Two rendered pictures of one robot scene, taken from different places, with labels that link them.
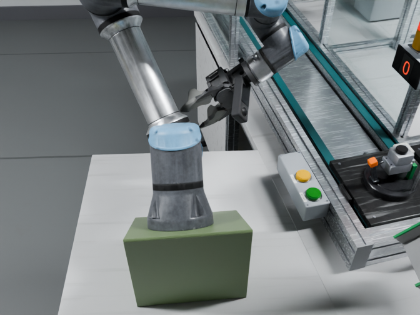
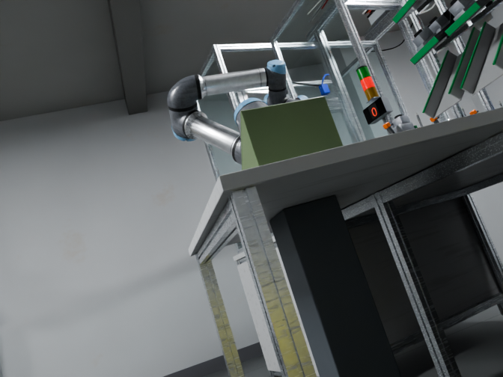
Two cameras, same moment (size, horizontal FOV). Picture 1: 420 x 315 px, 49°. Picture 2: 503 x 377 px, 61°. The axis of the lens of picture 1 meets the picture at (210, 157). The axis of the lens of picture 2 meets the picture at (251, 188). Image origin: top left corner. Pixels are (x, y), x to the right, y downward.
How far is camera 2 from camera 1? 1.40 m
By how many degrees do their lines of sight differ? 57
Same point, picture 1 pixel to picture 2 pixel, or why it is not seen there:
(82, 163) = not seen: outside the picture
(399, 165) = (404, 123)
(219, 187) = not seen: hidden behind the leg
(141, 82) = (218, 128)
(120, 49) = (200, 123)
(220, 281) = not seen: hidden behind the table
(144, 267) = (262, 141)
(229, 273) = (328, 144)
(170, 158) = (253, 104)
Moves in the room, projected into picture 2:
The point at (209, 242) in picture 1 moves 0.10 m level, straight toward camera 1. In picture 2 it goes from (300, 108) to (311, 91)
